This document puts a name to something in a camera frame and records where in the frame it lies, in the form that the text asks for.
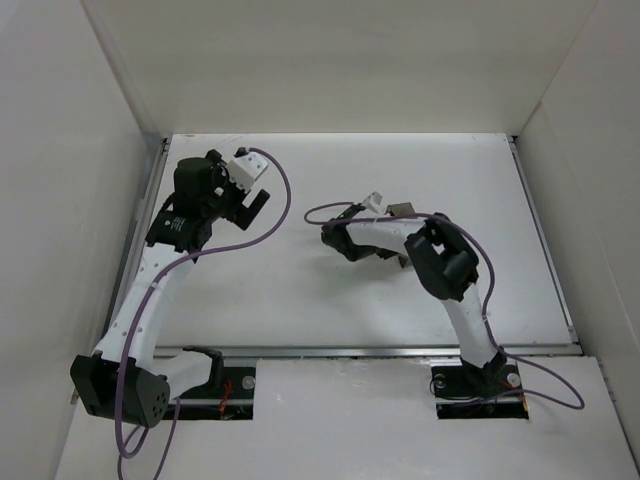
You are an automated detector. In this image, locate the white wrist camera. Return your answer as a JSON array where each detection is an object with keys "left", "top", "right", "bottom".
[
  {"left": 226, "top": 148, "right": 269, "bottom": 193},
  {"left": 360, "top": 191, "right": 386, "bottom": 216}
]

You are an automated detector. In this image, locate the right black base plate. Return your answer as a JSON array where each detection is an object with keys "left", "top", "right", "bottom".
[{"left": 429, "top": 360, "right": 529, "bottom": 420}]

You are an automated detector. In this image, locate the smoky transparent plastic box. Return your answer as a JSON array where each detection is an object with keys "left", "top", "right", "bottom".
[{"left": 372, "top": 202, "right": 419, "bottom": 269}]

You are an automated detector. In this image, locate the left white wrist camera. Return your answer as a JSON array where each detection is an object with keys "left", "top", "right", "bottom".
[{"left": 226, "top": 148, "right": 269, "bottom": 193}]

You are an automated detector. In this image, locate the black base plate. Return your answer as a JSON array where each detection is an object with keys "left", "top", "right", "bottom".
[
  {"left": 178, "top": 365, "right": 256, "bottom": 421},
  {"left": 429, "top": 360, "right": 529, "bottom": 420}
]

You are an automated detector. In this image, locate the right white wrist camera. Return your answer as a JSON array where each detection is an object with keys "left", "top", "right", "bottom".
[{"left": 360, "top": 191, "right": 386, "bottom": 216}]

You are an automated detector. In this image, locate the aluminium table frame rail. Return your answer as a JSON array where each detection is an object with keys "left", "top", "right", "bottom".
[{"left": 102, "top": 134, "right": 584, "bottom": 361}]

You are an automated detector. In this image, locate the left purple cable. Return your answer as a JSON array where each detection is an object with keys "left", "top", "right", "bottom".
[{"left": 113, "top": 145, "right": 294, "bottom": 480}]

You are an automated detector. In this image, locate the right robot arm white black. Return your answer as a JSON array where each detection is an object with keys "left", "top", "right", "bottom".
[{"left": 321, "top": 205, "right": 506, "bottom": 399}]

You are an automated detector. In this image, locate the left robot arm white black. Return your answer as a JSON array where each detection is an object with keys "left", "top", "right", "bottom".
[{"left": 70, "top": 150, "right": 270, "bottom": 428}]

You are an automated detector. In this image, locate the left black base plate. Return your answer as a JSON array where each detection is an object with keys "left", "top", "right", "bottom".
[{"left": 178, "top": 365, "right": 256, "bottom": 421}]

